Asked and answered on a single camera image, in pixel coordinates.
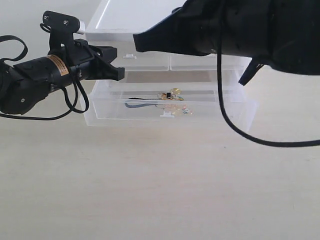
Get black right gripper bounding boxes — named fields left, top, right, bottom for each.
left=133, top=0, right=320, bottom=86

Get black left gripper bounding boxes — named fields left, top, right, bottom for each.
left=61, top=39, right=125, bottom=82

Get gold keychain with black strap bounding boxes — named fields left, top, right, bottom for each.
left=124, top=87, right=193, bottom=117

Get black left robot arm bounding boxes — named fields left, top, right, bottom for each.
left=0, top=39, right=125, bottom=117

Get white plastic drawer cabinet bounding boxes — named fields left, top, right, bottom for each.
left=85, top=0, right=258, bottom=76

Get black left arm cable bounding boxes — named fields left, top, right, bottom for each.
left=0, top=23, right=90, bottom=121

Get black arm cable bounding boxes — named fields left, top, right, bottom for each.
left=216, top=0, right=320, bottom=148
left=0, top=23, right=90, bottom=121

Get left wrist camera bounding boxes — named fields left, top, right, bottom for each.
left=40, top=10, right=86, bottom=54

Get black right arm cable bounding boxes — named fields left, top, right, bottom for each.
left=216, top=0, right=320, bottom=148

